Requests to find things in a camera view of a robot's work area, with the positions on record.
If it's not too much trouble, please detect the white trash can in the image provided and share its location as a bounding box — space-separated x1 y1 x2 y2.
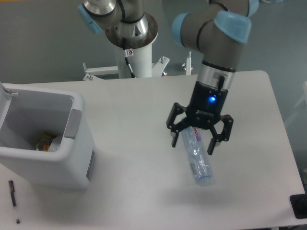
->
0 83 94 189

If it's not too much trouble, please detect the clear plastic water bottle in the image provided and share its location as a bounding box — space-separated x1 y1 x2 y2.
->
181 126 215 186

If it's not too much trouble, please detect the black pen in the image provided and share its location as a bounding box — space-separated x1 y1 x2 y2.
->
8 180 21 224

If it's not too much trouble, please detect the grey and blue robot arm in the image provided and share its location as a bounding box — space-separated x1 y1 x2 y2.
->
78 0 259 154

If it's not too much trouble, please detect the colourful snack wrapper in bin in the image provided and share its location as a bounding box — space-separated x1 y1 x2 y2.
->
34 132 56 151

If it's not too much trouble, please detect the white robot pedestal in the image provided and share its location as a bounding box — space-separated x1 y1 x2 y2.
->
82 11 171 81

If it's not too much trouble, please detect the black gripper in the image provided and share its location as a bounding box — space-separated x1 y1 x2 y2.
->
165 80 234 156

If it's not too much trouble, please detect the white pedestal foot bracket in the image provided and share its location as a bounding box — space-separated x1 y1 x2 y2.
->
182 51 193 75

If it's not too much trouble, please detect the black cable on pedestal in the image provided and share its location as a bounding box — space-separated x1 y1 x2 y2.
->
121 37 137 79

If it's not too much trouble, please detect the white plastic wrapper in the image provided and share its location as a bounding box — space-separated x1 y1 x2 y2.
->
48 135 63 152

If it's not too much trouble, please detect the black device at table edge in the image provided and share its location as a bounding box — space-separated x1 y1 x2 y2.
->
290 194 307 219

